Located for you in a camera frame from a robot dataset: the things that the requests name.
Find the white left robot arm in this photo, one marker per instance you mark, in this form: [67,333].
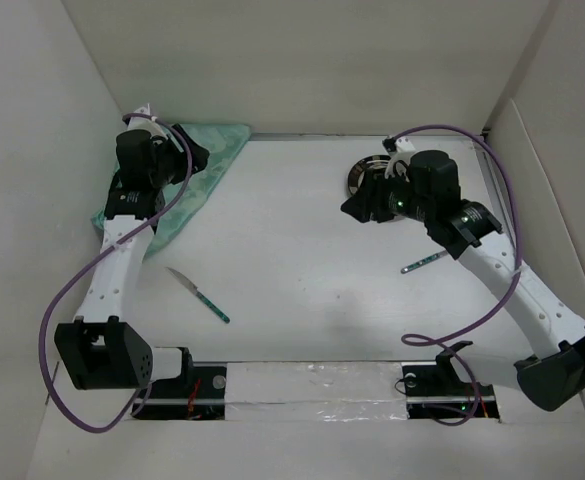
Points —
[99,348]

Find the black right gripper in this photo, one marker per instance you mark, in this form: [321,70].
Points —
[358,207]

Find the fork with green handle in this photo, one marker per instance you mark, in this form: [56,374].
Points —
[422,262]

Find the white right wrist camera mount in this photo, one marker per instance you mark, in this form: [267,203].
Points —
[400,152]

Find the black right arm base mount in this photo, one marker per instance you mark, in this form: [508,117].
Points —
[433,390]

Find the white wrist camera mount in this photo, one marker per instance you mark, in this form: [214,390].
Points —
[144,119]
[400,152]

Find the dark rimmed dinner plate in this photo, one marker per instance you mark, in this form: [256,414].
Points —
[357,172]

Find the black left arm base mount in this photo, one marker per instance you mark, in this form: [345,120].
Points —
[199,397]

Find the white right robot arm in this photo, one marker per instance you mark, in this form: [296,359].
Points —
[555,371]

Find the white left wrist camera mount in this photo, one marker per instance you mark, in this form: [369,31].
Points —
[144,119]

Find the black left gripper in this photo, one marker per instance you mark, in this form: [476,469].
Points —
[163,144]

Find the knife with green handle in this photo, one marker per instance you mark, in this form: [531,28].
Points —
[193,289]

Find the green patterned cloth placemat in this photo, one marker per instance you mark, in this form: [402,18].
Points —
[214,148]

